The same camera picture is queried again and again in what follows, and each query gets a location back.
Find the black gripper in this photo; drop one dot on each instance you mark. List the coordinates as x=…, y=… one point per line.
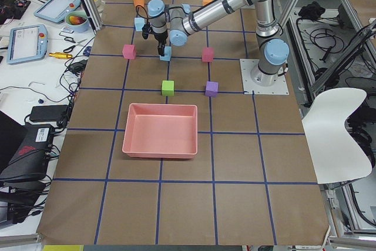
x=160, y=39

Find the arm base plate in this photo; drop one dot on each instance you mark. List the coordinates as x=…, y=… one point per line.
x=257, y=83

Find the light blue block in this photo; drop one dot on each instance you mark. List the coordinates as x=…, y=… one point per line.
x=139, y=23
x=167, y=54

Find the black power adapter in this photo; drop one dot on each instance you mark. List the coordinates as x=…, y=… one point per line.
x=51, y=113

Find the teach pendant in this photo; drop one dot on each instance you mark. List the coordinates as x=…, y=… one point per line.
x=26, y=44
x=56, y=10

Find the pink block far inner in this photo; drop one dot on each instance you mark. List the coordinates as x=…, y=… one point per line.
x=207, y=54

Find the purple block far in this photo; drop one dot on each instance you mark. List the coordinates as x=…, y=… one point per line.
x=211, y=89

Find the cream bowl with lemon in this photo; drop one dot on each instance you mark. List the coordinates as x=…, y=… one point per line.
x=100, y=5

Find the green block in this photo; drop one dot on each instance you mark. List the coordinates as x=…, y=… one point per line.
x=167, y=88

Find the yellow handled tool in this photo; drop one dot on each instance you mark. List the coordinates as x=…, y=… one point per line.
x=60, y=55

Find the pink block far outer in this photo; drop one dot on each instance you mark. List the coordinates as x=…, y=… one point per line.
x=129, y=51

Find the teach pendant far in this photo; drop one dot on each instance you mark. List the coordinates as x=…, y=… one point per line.
x=56, y=10

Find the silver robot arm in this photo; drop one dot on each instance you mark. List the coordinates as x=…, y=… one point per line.
x=175, y=23

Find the scissors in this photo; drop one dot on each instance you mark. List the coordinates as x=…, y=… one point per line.
x=74, y=45

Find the pink plastic tray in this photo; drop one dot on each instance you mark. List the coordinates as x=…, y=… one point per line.
x=156, y=130

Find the pink block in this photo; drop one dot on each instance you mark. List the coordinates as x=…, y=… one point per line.
x=207, y=54
x=129, y=51

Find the white chair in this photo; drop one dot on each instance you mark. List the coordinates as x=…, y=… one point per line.
x=336, y=156

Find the green bowl with fruit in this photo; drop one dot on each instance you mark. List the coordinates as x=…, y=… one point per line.
x=77, y=21

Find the teach pendant near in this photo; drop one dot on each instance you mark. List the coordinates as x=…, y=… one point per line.
x=26, y=44

